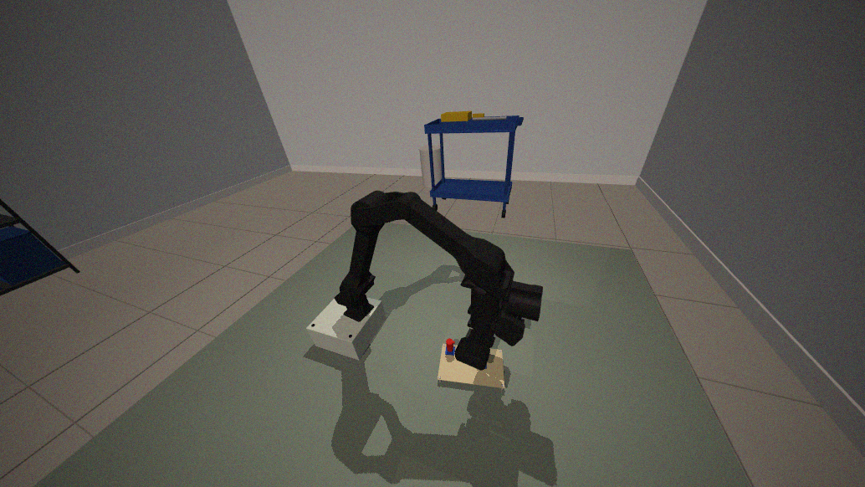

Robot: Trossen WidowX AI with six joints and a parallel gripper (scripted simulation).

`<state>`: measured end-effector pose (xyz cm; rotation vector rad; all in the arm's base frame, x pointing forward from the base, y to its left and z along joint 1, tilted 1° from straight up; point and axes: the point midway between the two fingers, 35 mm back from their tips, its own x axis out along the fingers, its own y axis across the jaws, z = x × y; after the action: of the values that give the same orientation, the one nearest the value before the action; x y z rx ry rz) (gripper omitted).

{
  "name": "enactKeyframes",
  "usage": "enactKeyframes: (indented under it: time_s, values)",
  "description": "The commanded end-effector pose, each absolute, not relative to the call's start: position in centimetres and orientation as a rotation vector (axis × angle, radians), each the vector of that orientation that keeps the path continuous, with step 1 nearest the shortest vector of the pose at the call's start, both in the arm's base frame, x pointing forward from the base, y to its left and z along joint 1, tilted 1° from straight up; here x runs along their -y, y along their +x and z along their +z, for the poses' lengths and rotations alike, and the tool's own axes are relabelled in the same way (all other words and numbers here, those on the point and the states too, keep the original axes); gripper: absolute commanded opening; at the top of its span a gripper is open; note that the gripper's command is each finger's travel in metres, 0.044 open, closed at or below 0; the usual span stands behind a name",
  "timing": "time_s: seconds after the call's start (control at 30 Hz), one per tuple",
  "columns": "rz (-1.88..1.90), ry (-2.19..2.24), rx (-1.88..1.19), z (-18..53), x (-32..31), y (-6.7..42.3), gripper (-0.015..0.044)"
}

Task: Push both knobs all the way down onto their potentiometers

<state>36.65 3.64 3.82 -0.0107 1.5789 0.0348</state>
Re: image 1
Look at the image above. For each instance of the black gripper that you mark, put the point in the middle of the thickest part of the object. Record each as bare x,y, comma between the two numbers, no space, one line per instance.
473,349

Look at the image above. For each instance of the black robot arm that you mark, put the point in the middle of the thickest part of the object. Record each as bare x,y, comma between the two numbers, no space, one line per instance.
487,273

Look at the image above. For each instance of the tan board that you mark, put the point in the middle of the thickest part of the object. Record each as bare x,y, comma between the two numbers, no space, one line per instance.
452,370

